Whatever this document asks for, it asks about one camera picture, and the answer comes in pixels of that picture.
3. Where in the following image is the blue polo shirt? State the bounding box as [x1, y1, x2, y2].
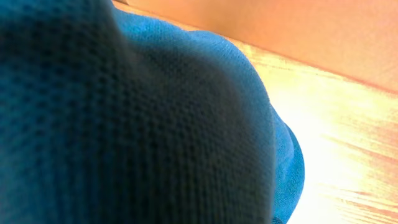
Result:
[1, 0, 305, 224]

